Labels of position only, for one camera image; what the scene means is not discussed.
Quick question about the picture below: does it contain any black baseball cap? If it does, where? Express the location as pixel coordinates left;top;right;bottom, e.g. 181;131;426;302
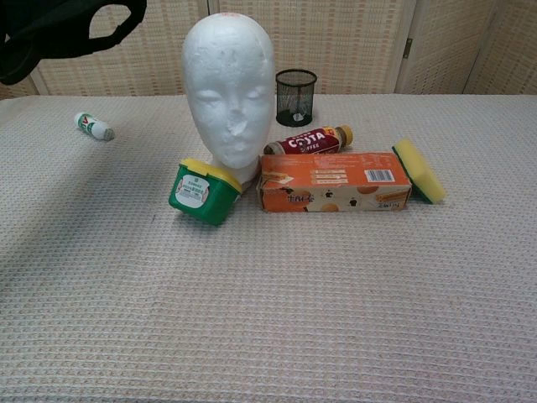
0;0;149;86

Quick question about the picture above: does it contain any white foam mannequin head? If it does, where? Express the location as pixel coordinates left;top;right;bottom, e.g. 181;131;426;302
181;13;276;185

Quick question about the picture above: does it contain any green tub with yellow lid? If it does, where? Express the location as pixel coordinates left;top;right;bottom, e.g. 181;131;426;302
168;157;243;228

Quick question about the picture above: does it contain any orange biscuit box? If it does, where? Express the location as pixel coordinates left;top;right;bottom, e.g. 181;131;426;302
256;152;413;214

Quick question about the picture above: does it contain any Costa coffee bottle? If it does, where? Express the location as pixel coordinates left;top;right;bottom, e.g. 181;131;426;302
263;124;354;156

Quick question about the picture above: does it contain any beige waffle tablecloth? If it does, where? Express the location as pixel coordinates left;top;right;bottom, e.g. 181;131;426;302
0;92;537;403

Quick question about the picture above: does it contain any black mesh pen holder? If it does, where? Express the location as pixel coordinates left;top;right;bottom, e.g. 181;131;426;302
275;69;319;128

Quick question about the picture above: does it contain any yellow and green sponge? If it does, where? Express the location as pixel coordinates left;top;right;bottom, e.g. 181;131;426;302
391;139;447;206

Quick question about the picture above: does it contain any woven folding screen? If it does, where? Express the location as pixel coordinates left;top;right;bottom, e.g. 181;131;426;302
0;0;537;101

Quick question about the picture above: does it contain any small white green bottle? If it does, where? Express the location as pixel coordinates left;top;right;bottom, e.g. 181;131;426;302
73;112;116;143

